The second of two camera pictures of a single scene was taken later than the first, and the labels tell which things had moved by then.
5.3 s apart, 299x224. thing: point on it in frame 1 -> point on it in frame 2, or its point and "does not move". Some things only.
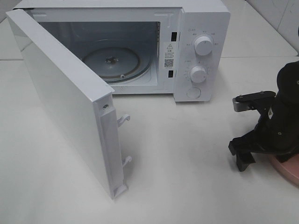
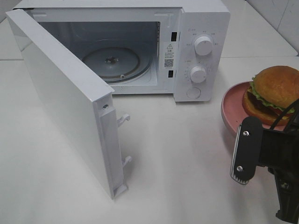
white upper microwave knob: [203, 45] does not move
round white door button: [194, 92] does not move
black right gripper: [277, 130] -> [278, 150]
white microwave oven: [141, 46] does not move
